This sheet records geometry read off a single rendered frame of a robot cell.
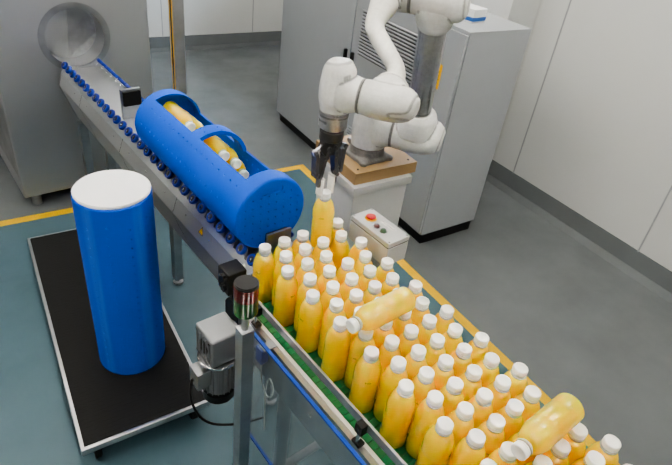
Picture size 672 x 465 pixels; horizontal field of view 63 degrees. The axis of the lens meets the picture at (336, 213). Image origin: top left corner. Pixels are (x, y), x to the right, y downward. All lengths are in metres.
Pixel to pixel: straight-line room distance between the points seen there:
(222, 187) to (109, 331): 0.88
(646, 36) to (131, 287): 3.31
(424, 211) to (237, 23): 4.41
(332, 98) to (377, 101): 0.13
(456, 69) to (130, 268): 2.05
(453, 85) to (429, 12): 1.34
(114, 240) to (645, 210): 3.30
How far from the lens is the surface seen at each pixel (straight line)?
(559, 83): 4.40
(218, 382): 1.94
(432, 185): 3.55
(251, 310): 1.41
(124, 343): 2.52
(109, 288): 2.32
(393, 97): 1.54
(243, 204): 1.83
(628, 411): 3.28
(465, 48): 3.22
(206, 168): 2.02
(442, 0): 1.96
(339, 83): 1.56
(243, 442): 1.85
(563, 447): 1.44
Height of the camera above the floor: 2.16
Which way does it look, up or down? 33 degrees down
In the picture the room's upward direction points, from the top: 8 degrees clockwise
